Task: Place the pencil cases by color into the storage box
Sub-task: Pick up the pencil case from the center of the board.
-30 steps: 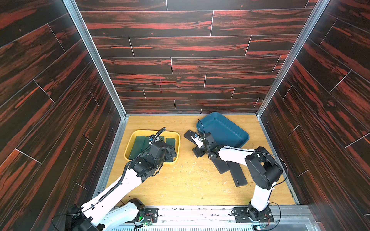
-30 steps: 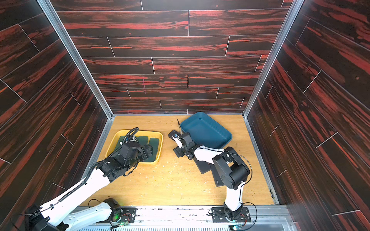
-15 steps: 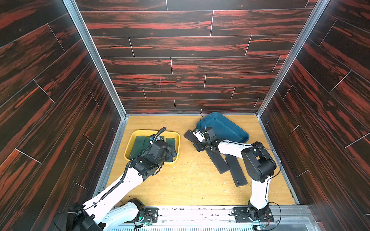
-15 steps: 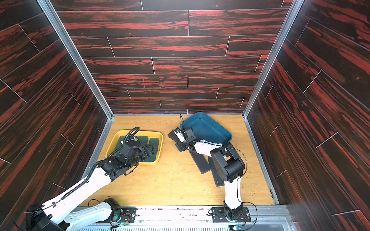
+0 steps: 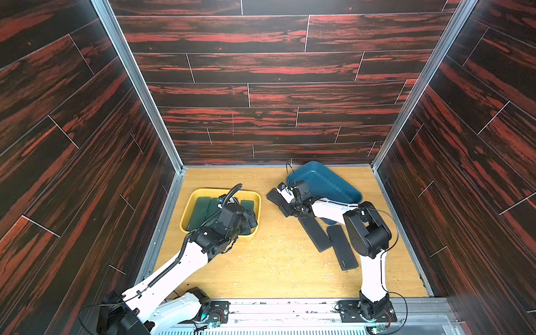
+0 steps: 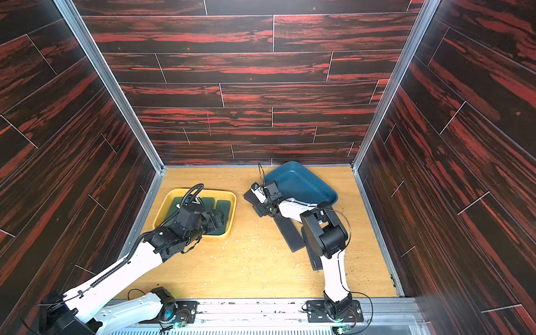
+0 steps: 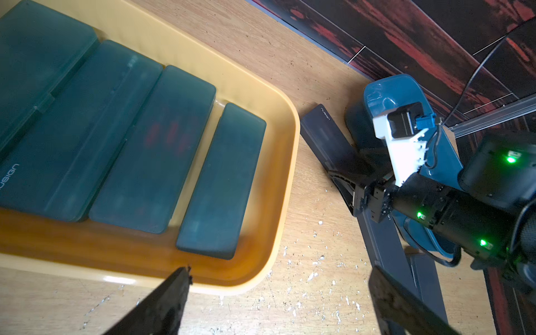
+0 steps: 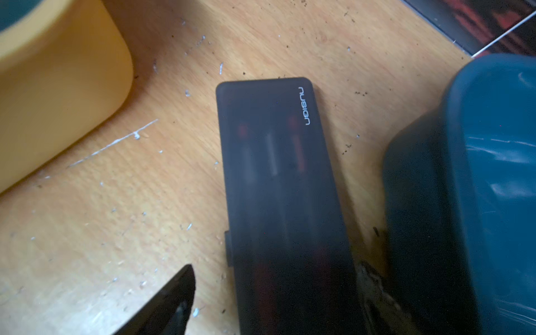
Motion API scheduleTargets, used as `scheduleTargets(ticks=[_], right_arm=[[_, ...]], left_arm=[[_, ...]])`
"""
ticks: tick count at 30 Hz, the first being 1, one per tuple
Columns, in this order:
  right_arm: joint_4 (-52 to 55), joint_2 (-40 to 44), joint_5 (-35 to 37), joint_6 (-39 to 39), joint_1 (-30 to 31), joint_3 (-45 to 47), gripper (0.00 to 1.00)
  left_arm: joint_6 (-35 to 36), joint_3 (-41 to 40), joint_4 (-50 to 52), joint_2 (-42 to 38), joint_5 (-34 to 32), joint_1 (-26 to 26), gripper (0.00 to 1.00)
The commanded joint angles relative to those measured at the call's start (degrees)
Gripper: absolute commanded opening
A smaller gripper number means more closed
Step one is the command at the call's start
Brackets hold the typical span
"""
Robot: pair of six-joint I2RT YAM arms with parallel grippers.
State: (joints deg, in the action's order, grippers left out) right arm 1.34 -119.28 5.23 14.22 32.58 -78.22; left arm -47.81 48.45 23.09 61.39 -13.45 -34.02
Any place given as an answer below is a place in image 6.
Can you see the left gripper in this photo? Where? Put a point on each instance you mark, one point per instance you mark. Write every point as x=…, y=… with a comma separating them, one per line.
x=207, y=218

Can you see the teal plastic tray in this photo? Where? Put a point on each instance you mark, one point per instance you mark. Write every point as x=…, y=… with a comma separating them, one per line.
x=295, y=181

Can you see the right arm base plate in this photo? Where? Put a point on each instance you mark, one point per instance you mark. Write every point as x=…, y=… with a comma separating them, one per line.
x=318, y=311

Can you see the aluminium front rail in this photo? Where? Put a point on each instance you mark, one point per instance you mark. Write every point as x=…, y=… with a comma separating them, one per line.
x=287, y=313

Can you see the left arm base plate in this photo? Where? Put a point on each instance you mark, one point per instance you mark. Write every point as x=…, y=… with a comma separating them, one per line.
x=180, y=313

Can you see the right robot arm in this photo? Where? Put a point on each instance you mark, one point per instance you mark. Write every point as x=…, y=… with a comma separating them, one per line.
x=317, y=227

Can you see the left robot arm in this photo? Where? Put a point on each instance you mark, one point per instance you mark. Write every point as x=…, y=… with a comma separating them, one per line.
x=85, y=309

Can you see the green pencil case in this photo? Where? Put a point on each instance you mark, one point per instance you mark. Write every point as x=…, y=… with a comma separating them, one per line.
x=209, y=204
x=173, y=207
x=223, y=206

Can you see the dark grey pencil case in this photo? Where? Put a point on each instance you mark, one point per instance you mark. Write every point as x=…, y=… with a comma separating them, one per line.
x=314, y=259
x=290, y=234

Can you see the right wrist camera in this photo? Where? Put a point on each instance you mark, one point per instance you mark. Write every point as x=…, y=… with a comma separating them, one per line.
x=268, y=192

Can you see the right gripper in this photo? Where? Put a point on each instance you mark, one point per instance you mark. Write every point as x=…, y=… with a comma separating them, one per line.
x=261, y=205

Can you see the yellow plastic tray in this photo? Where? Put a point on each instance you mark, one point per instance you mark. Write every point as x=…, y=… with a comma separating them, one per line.
x=206, y=193

